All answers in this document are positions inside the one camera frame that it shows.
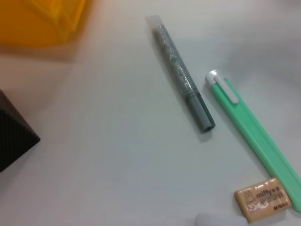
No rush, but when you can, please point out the beige eraser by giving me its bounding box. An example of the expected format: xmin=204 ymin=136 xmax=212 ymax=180
xmin=234 ymin=177 xmax=292 ymax=223

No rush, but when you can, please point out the green pen white cap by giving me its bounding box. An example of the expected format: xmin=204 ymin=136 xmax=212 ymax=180
xmin=205 ymin=69 xmax=301 ymax=211

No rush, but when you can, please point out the yellow plastic bin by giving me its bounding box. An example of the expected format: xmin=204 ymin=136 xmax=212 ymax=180
xmin=0 ymin=0 xmax=87 ymax=47

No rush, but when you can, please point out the black mesh pen holder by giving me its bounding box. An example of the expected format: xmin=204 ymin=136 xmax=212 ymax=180
xmin=0 ymin=89 xmax=41 ymax=172

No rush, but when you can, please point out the grey glitter pen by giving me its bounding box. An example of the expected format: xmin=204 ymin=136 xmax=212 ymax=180
xmin=145 ymin=15 xmax=216 ymax=135

